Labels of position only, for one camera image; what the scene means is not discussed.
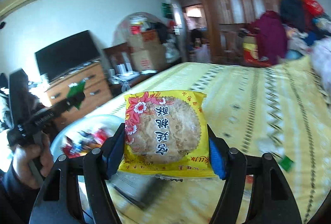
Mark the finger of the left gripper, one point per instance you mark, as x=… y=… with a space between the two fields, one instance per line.
x=75 y=101

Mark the dark wooden chair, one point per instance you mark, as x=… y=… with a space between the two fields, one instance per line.
x=119 y=57

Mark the person's left hand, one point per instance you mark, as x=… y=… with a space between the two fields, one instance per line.
x=24 y=156

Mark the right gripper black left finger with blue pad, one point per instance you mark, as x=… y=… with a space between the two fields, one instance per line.
x=99 y=165

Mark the lower cardboard box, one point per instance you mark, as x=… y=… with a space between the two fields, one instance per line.
x=149 y=59

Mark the maroon hanging jacket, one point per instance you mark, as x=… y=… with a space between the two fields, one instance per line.
x=270 y=36

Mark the black flat television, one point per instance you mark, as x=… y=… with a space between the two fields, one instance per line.
x=64 y=55

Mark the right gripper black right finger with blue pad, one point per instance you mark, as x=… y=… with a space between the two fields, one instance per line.
x=230 y=165

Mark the upper cardboard box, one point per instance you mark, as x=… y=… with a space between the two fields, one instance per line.
x=144 y=41

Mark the yellow walnut cookie packet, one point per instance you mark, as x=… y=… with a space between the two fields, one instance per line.
x=166 y=135

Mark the yellow patterned bedspread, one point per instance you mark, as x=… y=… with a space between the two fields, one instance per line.
x=245 y=106

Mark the wooden chest of drawers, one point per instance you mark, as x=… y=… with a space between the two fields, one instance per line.
x=89 y=82

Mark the cardboard box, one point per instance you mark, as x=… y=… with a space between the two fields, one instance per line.
x=149 y=59
x=144 y=41

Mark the green small snack packet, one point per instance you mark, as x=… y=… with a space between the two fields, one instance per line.
x=76 y=88

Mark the dark sleeve left forearm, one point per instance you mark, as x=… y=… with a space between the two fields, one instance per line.
x=17 y=199

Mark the dark wooden side desk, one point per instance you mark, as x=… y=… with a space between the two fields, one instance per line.
x=117 y=89

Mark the green snack packet on bed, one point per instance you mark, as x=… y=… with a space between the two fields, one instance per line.
x=286 y=163

